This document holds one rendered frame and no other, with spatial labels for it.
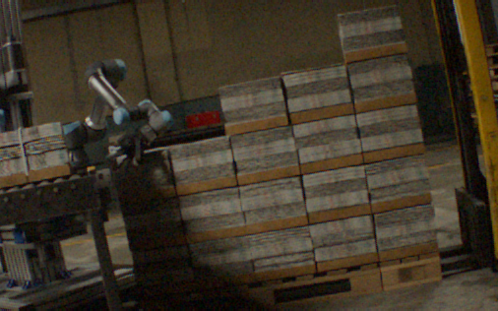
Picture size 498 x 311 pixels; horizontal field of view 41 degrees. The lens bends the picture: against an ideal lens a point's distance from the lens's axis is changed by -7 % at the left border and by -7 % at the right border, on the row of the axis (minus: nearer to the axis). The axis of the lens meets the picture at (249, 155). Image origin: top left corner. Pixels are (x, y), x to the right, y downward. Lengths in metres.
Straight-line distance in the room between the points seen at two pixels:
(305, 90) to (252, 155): 0.38
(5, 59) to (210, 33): 6.66
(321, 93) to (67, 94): 7.05
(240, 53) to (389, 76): 7.14
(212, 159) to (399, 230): 0.92
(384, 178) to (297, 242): 0.49
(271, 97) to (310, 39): 7.36
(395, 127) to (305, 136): 0.41
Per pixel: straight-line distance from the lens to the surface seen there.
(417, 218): 3.25
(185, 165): 3.28
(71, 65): 9.98
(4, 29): 3.85
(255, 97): 3.21
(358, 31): 3.21
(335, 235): 3.24
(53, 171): 2.96
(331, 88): 3.19
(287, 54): 10.41
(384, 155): 3.19
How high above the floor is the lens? 0.90
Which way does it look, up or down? 3 degrees down
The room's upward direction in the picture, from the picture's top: 10 degrees counter-clockwise
